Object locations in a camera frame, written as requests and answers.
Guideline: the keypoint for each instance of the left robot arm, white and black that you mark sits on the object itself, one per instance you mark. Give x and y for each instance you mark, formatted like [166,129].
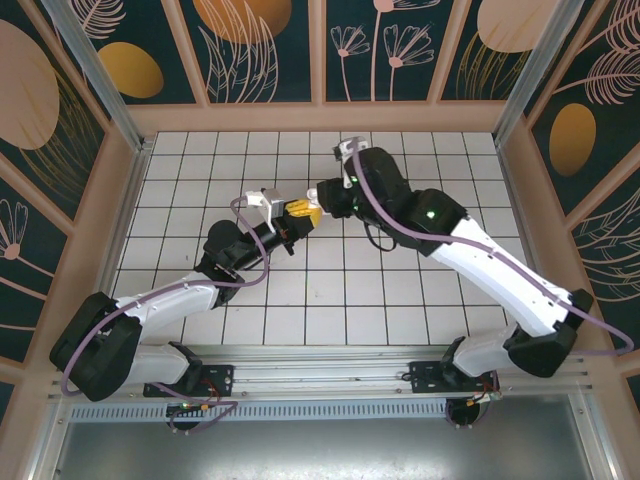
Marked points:
[170,300]

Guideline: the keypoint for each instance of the wall panel, cream disc, gold lines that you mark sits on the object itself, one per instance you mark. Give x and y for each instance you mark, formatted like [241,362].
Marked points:
[460,60]

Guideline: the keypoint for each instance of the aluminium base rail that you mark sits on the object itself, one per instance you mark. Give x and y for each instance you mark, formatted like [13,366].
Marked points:
[320,372]

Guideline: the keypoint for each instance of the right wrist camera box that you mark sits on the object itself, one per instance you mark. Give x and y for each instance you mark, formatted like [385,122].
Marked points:
[347,147]

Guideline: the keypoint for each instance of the wall panel with large cream disc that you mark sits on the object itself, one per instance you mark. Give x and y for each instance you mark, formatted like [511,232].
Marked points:
[30,100]

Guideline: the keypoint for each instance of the aluminium frame post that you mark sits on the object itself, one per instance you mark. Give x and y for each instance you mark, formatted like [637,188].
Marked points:
[532,65]
[107,85]

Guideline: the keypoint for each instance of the black mounting plate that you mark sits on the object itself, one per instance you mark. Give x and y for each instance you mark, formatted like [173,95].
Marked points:
[222,380]
[422,377]

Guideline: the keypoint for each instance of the wall panel with single pink flower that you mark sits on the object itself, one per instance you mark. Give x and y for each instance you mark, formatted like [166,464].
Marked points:
[25,280]

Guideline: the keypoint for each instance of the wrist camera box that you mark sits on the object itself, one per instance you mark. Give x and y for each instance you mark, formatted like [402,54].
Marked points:
[347,147]
[274,202]

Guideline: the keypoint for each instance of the wall panel, orange disc, pink leaves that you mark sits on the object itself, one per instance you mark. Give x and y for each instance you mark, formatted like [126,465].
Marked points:
[300,60]

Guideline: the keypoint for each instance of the right robot arm, white and black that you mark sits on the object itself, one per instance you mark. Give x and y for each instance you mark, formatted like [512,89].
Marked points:
[495,285]

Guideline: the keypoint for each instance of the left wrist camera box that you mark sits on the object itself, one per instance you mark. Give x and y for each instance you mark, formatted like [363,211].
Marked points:
[274,202]

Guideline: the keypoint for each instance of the wall panel with pink leaf outlines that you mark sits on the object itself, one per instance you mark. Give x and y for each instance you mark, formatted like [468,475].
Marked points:
[615,260]

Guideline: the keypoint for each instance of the wall panel, pink ferns, orange oval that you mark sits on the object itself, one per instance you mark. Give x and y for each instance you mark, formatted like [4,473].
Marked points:
[615,125]

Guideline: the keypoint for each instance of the grey metal sheet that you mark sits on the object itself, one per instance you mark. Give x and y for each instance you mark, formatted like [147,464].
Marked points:
[320,450]

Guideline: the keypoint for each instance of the aluminium side rail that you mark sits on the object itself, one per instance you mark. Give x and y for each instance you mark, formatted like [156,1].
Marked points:
[120,235]
[515,210]

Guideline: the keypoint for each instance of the wall panel, orange oval, pink feather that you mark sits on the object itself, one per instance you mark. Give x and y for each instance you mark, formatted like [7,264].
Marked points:
[170,50]

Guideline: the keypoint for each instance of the wall panel with pink flowers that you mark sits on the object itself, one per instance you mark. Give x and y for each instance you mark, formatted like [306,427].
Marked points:
[360,80]

